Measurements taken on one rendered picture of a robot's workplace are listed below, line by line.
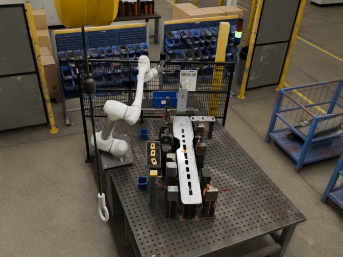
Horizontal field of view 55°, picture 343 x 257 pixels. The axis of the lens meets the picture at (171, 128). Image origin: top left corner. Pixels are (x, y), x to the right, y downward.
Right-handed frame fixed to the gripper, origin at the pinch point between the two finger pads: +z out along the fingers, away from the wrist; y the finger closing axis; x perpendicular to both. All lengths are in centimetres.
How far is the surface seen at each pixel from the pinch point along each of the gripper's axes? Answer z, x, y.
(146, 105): -24, -76, -16
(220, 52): 74, -27, -8
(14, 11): -113, -25, -189
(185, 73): 32, -49, -17
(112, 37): 4, -107, -172
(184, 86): 28, -65, -11
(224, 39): 79, -11, -13
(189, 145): -19, -50, 69
